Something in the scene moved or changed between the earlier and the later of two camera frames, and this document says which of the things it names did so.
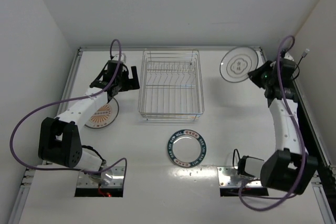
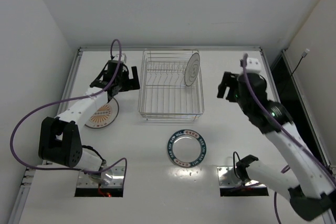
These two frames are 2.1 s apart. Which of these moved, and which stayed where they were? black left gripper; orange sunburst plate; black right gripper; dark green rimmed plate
Moved: black right gripper
Stayed: dark green rimmed plate; black left gripper; orange sunburst plate
